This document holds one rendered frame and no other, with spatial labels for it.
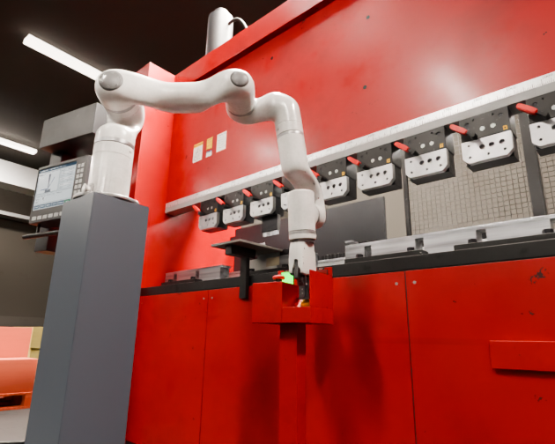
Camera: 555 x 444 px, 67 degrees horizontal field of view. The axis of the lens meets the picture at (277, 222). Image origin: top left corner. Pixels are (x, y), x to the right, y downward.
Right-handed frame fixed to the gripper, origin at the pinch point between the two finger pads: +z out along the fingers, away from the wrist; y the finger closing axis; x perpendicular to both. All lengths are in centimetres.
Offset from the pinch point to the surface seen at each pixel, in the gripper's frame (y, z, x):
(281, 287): 5.6, -1.6, -4.8
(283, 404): 3.5, 31.6, -6.6
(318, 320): 1.4, 8.1, 4.8
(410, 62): -38, -86, 30
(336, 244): -100, -29, -30
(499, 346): -12, 16, 50
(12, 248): -277, -107, -710
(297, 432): 3.7, 38.5, -2.2
